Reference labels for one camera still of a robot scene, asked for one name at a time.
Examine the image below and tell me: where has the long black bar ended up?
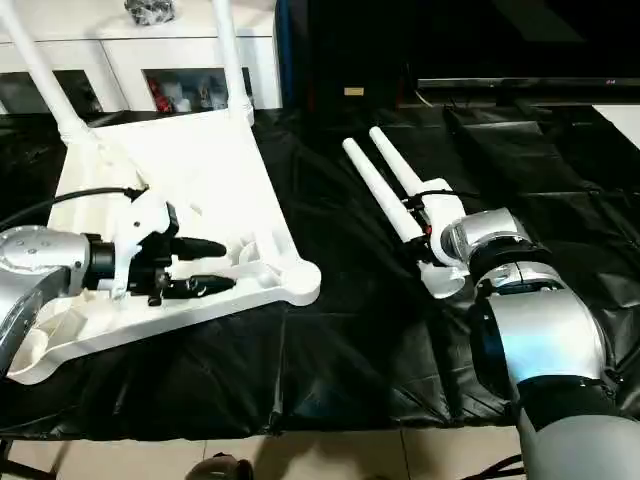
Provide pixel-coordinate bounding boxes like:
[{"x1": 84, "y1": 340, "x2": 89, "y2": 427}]
[{"x1": 416, "y1": 76, "x2": 640, "y2": 102}]

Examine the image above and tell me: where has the black left wrist camera cable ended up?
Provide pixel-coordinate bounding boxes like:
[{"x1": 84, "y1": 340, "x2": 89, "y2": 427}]
[{"x1": 0, "y1": 183, "x2": 151, "y2": 227}]

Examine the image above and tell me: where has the white plastic table leg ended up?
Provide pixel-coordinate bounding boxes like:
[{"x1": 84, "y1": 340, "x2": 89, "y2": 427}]
[
  {"x1": 341, "y1": 138, "x2": 468, "y2": 301},
  {"x1": 368, "y1": 126, "x2": 427, "y2": 200},
  {"x1": 0, "y1": 0, "x2": 95, "y2": 147},
  {"x1": 211, "y1": 0, "x2": 257, "y2": 120}
]

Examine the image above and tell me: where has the black metal folding stand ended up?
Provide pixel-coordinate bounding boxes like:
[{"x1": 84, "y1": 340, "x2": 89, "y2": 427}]
[{"x1": 0, "y1": 427, "x2": 69, "y2": 480}]

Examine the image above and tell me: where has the white cabinet with glass doors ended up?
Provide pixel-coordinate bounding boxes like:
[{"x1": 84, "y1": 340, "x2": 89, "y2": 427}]
[{"x1": 0, "y1": 0, "x2": 283, "y2": 115}]

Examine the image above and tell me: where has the flat white board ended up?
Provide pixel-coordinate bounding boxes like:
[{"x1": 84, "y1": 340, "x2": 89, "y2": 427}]
[{"x1": 592, "y1": 103, "x2": 640, "y2": 147}]

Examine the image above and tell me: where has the black mat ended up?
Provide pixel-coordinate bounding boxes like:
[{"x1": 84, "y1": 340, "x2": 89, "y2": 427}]
[{"x1": 0, "y1": 104, "x2": 640, "y2": 444}]

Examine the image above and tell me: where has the white plastic table top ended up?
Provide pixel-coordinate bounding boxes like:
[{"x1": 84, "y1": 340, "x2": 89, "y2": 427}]
[{"x1": 7, "y1": 106, "x2": 325, "y2": 387}]

